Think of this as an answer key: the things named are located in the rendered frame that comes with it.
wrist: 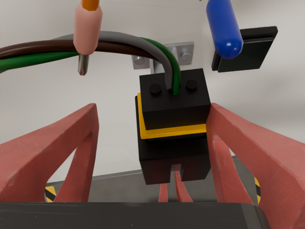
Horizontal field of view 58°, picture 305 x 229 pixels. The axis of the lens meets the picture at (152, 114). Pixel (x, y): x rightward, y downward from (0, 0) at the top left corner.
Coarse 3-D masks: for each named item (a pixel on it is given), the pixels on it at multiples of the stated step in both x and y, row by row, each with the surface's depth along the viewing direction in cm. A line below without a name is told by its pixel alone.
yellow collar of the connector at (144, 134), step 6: (138, 96) 14; (138, 102) 14; (138, 108) 14; (144, 126) 14; (180, 126) 13; (186, 126) 13; (192, 126) 13; (198, 126) 13; (204, 126) 13; (144, 132) 13; (150, 132) 13; (156, 132) 13; (162, 132) 13; (168, 132) 13; (174, 132) 13; (180, 132) 13; (186, 132) 13; (192, 132) 13; (198, 132) 14; (144, 138) 14
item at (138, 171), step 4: (232, 156) 46; (236, 156) 46; (120, 172) 49; (124, 172) 48; (128, 172) 48; (132, 172) 48; (136, 172) 48; (140, 172) 48; (92, 176) 49; (96, 176) 49; (100, 176) 49; (104, 176) 49; (108, 176) 49; (112, 176) 49; (116, 176) 49; (48, 184) 51; (52, 184) 51; (56, 184) 51; (60, 184) 50
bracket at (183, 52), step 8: (168, 48) 20; (176, 48) 20; (184, 48) 20; (192, 48) 20; (136, 56) 20; (176, 56) 19; (184, 56) 20; (136, 64) 21; (144, 64) 21; (152, 64) 19; (160, 64) 21; (184, 64) 22; (152, 72) 19; (160, 72) 21
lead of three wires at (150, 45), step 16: (112, 32) 8; (0, 48) 7; (16, 48) 7; (32, 48) 7; (48, 48) 8; (64, 48) 8; (96, 48) 8; (112, 48) 8; (128, 48) 9; (144, 48) 9; (160, 48) 10; (0, 64) 7; (16, 64) 7; (32, 64) 8; (176, 64) 11; (176, 80) 11
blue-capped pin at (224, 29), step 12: (216, 0) 8; (228, 0) 8; (216, 12) 8; (228, 12) 8; (216, 24) 8; (228, 24) 8; (216, 36) 8; (228, 36) 8; (240, 36) 8; (216, 48) 8; (228, 48) 8; (240, 48) 8
